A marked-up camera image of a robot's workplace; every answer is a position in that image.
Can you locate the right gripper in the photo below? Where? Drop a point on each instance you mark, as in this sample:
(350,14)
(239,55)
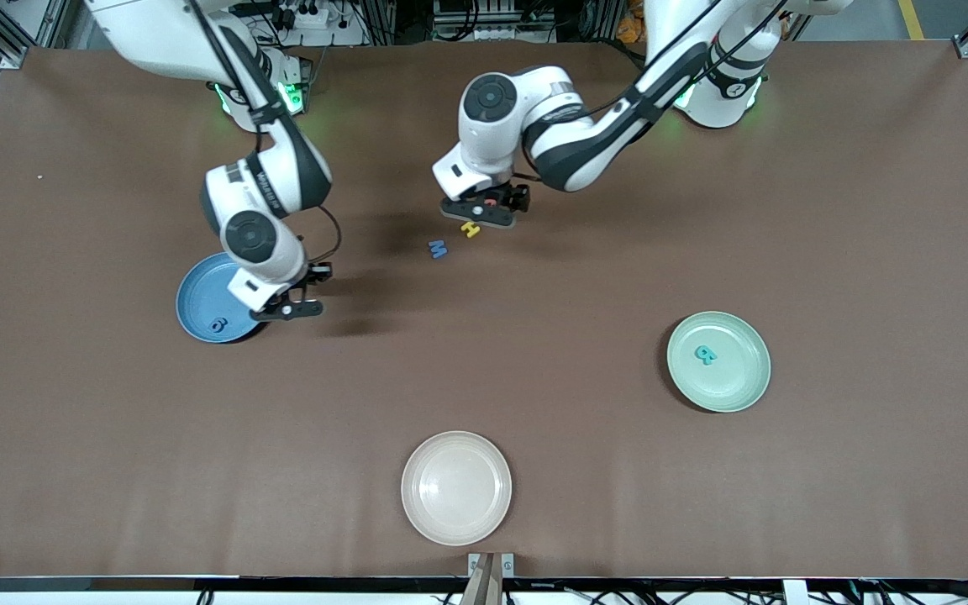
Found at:
(318,272)

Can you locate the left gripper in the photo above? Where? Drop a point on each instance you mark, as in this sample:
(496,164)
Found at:
(518,196)

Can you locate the yellow foam letter H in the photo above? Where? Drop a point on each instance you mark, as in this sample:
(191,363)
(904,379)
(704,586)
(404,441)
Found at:
(471,230)

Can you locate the teal foam letter R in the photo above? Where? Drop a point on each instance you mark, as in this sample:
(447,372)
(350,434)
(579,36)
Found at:
(705,355)

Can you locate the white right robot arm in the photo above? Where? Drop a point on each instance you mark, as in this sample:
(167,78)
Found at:
(156,34)

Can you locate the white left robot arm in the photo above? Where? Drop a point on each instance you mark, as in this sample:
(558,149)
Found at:
(497,126)

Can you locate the large blue foam letter M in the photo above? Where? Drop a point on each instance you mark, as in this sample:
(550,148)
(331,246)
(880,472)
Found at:
(438,249)

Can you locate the dark blue foam letter a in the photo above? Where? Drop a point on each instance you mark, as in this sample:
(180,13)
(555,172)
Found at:
(217,324)

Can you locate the blue round plate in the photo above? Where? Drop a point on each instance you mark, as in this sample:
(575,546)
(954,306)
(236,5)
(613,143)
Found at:
(198,294)

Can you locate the black equipment rack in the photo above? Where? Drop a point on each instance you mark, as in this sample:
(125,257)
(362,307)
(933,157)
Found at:
(492,17)

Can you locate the orange objects pile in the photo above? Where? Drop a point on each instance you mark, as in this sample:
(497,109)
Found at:
(628,32)

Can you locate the beige round plate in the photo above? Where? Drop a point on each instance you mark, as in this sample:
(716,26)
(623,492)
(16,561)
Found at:
(456,487)

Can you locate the brown table cover mat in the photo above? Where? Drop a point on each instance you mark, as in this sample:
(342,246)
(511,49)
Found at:
(114,462)

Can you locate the green round plate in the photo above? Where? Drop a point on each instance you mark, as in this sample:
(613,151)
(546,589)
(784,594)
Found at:
(736,378)

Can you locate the small metal edge bracket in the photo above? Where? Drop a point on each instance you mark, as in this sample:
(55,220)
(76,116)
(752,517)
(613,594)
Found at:
(507,565)

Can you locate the white table edge rail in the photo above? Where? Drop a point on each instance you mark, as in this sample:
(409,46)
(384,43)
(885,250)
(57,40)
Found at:
(30,600)

